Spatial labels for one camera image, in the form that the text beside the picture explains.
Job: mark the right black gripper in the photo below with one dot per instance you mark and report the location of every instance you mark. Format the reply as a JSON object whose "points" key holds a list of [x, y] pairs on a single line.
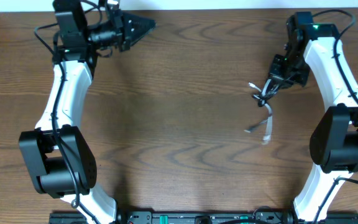
{"points": [[301, 80]]}

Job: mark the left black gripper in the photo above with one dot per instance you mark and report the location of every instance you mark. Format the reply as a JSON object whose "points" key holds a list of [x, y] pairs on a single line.
{"points": [[118, 27]]}

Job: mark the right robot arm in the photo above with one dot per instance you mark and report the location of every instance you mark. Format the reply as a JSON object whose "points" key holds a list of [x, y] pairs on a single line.
{"points": [[316, 48]]}

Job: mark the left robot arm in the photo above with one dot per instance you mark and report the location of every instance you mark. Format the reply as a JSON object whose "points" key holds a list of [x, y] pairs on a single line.
{"points": [[58, 159]]}

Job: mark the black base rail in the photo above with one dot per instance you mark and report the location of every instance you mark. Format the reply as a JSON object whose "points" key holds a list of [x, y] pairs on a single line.
{"points": [[262, 215]]}

